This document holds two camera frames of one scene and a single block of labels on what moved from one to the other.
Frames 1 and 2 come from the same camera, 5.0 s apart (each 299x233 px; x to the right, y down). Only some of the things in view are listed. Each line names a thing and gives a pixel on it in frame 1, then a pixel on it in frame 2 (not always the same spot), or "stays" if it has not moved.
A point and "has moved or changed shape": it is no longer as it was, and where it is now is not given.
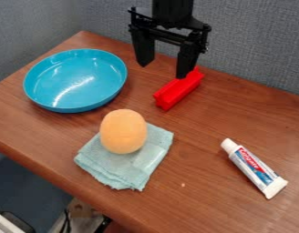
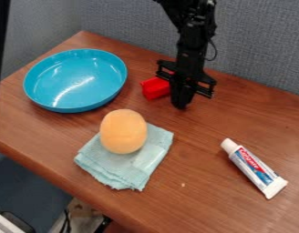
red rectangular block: [171, 94] has moved or changed shape
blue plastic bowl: [75, 80] stays
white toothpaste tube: [267, 182] stays
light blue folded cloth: [127, 170] stays
